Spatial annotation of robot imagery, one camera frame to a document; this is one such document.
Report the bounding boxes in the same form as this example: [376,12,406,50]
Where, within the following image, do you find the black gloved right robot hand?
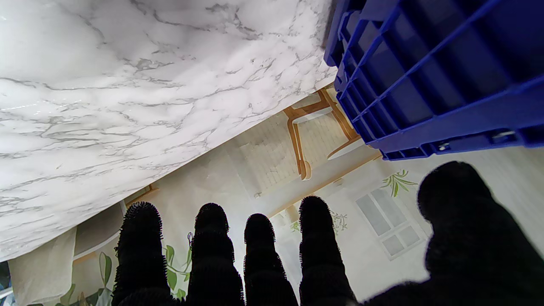
[111,161,544,306]

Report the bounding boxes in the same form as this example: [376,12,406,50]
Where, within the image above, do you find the blue plastic turnover box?
[323,0,544,161]

